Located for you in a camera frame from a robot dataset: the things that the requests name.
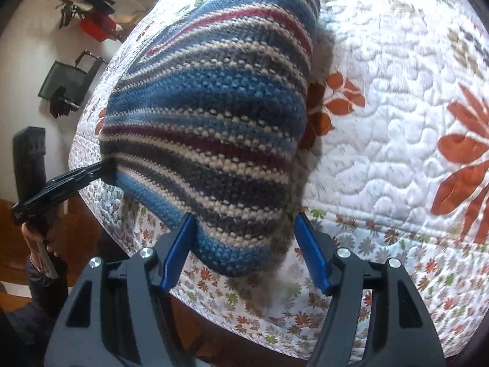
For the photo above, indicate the person's left forearm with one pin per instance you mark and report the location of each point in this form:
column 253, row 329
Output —
column 34, row 313

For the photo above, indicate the person's left hand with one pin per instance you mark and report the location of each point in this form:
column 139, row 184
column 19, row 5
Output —
column 28, row 237

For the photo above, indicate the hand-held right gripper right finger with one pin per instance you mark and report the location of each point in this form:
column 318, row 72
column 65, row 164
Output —
column 311, row 254

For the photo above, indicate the red bag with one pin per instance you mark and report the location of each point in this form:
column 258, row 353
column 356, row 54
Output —
column 95, row 26

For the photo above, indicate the striped knit sweater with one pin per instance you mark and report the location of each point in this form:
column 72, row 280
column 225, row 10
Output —
column 214, row 122

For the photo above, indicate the black chair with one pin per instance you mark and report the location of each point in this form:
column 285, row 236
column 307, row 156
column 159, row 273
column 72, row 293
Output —
column 63, row 80

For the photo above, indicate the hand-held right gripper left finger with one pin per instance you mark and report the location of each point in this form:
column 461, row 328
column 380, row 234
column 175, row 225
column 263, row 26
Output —
column 177, row 252

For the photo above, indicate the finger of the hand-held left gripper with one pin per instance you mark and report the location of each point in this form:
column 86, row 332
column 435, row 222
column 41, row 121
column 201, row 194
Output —
column 76, row 177

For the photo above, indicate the floral quilt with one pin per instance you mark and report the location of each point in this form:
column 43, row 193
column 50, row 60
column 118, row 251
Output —
column 382, row 160

